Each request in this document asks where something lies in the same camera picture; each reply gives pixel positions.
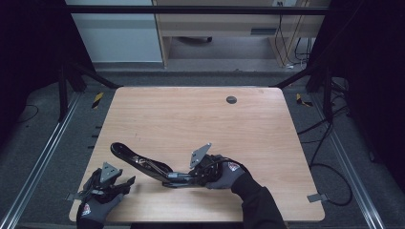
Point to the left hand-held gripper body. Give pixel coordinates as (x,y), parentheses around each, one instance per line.
(110,173)

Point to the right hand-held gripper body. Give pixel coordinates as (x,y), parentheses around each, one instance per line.
(200,159)

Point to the black stapler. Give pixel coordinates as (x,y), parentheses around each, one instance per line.
(140,163)

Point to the person's right hand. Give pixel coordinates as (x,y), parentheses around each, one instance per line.
(229,175)

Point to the person's left hand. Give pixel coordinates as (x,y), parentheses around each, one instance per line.
(95,210)

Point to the grey round table grommet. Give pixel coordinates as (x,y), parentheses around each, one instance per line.
(231,99)

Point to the yellow black striped tape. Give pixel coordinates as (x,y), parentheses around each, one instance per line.
(300,99)

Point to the white cabinet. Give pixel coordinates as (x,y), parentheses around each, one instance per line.
(117,38)

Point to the light wooden desk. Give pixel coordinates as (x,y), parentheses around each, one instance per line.
(223,24)

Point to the black curtain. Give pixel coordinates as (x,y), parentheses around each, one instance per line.
(369,63)
(28,47)

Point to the aluminium floor rail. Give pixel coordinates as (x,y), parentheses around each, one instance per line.
(350,165)
(38,165)

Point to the black upright frame post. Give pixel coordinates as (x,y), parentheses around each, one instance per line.
(328,95)
(63,95)

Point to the black diagonal frame brace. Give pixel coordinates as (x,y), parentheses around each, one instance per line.
(95,76)
(296,78)

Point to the black horizontal frame bar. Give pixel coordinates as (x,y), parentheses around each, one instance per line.
(191,10)

